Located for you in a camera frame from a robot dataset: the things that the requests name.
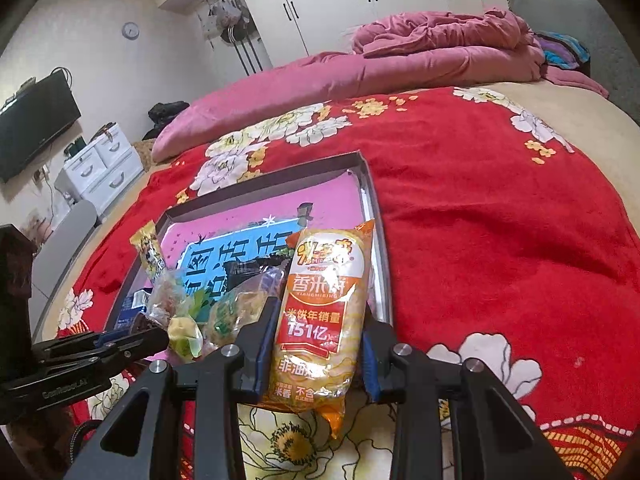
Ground red floral blanket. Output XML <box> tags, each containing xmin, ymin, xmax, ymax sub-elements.
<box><xmin>55</xmin><ymin>85</ymin><xmax>640</xmax><ymax>480</ymax></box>

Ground yellow long snack packet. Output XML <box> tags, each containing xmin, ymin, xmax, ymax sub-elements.
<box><xmin>130</xmin><ymin>225</ymin><xmax>169</xmax><ymax>282</ymax></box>

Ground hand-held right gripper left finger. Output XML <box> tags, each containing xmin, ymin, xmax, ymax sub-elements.
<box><xmin>65</xmin><ymin>297</ymin><xmax>281</xmax><ymax>480</ymax></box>

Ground long pink quilt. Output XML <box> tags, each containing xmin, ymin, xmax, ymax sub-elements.
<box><xmin>151</xmin><ymin>44</ymin><xmax>547</xmax><ymax>163</ymax></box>

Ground hanging bags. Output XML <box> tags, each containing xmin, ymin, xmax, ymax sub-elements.
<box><xmin>207</xmin><ymin>0</ymin><xmax>257</xmax><ymax>44</ymax></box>

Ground white wardrobe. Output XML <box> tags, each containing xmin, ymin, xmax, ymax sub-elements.
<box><xmin>150</xmin><ymin>0</ymin><xmax>502</xmax><ymax>69</ymax></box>

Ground orange rice cracker packet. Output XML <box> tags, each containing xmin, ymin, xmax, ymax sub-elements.
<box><xmin>260</xmin><ymin>218</ymin><xmax>377</xmax><ymax>444</ymax></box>

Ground white drawer cabinet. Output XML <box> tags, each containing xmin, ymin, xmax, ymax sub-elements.
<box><xmin>62</xmin><ymin>124</ymin><xmax>146</xmax><ymax>214</ymax></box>

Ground black braided cable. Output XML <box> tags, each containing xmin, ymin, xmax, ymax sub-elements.
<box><xmin>65</xmin><ymin>420</ymin><xmax>102</xmax><ymax>467</ymax></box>

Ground grey padded headboard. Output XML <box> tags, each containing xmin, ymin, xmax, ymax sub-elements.
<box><xmin>505</xmin><ymin>0</ymin><xmax>640</xmax><ymax>127</ymax></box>

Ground grey cardboard tray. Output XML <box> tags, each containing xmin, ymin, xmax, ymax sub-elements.
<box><xmin>105</xmin><ymin>149</ymin><xmax>394</xmax><ymax>334</ymax></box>

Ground black bag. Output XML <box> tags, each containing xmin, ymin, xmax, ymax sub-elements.
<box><xmin>147</xmin><ymin>101</ymin><xmax>192</xmax><ymax>139</ymax></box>

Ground clear pickled vegetable packet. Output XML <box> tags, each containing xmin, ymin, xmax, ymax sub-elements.
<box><xmin>205</xmin><ymin>267</ymin><xmax>284</xmax><ymax>349</ymax></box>

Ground colourful striped cloth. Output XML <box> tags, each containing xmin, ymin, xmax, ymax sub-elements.
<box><xmin>535</xmin><ymin>31</ymin><xmax>592</xmax><ymax>69</ymax></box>

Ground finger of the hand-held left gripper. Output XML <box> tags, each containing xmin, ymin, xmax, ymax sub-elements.
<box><xmin>32</xmin><ymin>332</ymin><xmax>116</xmax><ymax>361</ymax></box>
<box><xmin>100</xmin><ymin>330</ymin><xmax>171</xmax><ymax>368</ymax></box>

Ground black television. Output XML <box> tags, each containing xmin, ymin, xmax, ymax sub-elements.
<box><xmin>0</xmin><ymin>70</ymin><xmax>83</xmax><ymax>184</ymax></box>

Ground brown knit cloth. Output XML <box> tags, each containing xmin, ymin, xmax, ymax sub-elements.
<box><xmin>132</xmin><ymin>137</ymin><xmax>162</xmax><ymax>174</ymax></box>

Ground light green snack packet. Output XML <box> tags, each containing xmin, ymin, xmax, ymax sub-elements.
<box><xmin>167</xmin><ymin>310</ymin><xmax>207</xmax><ymax>362</ymax></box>

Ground pink book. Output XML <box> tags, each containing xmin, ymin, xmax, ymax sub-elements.
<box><xmin>120</xmin><ymin>170</ymin><xmax>372</xmax><ymax>322</ymax></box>

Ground blue snack packet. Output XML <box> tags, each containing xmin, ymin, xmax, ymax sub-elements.
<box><xmin>112</xmin><ymin>287</ymin><xmax>156</xmax><ymax>332</ymax></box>

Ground crumpled pink blanket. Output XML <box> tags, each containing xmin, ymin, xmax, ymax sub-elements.
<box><xmin>351</xmin><ymin>7</ymin><xmax>539</xmax><ymax>82</ymax></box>

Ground dark green snack packet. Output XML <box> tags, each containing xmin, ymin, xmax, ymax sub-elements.
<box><xmin>220</xmin><ymin>255</ymin><xmax>294</xmax><ymax>287</ymax></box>

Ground clear snack packet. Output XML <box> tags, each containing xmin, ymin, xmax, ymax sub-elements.
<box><xmin>147</xmin><ymin>270</ymin><xmax>202</xmax><ymax>332</ymax></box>

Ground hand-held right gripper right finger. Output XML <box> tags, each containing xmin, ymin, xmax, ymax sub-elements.
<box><xmin>361</xmin><ymin>305</ymin><xmax>571</xmax><ymax>480</ymax></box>

